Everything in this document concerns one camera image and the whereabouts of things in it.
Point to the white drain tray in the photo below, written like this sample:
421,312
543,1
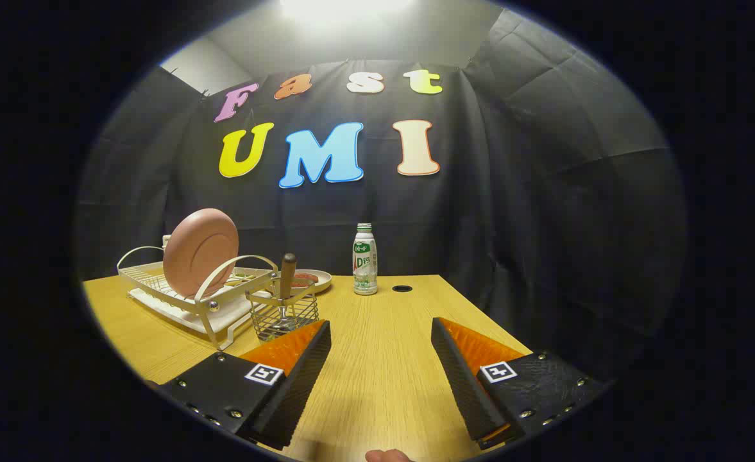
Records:
177,312

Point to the pink plate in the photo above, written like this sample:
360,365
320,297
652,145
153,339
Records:
197,253

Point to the beige plate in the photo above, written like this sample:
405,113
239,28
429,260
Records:
323,280

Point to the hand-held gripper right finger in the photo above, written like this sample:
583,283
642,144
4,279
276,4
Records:
464,378

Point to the black backdrop cloth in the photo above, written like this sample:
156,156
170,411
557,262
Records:
512,192

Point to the white green drink bottle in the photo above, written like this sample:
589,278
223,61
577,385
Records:
365,263

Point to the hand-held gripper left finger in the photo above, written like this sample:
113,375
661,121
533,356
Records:
300,378

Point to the red meat piece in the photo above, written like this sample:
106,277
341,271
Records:
305,280

